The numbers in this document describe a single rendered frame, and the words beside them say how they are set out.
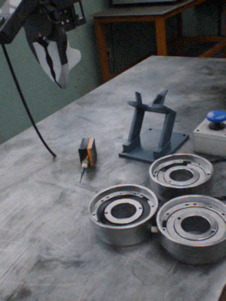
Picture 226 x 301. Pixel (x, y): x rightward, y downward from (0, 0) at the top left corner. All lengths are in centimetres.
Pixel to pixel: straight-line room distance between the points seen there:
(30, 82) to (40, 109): 21
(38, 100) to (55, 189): 192
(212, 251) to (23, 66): 212
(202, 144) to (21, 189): 36
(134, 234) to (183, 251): 7
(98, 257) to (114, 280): 5
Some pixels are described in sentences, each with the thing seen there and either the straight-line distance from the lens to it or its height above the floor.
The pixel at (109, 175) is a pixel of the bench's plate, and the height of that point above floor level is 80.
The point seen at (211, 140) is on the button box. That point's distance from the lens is 71.
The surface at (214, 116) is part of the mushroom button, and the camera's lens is 71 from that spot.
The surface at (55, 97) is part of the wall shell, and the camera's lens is 269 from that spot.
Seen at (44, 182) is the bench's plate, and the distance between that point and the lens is 71.
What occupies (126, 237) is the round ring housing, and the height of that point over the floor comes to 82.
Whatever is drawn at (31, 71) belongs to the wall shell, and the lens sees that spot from 251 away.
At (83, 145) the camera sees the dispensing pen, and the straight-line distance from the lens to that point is 72.
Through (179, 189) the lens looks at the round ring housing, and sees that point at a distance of 57.
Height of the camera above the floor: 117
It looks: 29 degrees down
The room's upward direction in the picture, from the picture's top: 9 degrees counter-clockwise
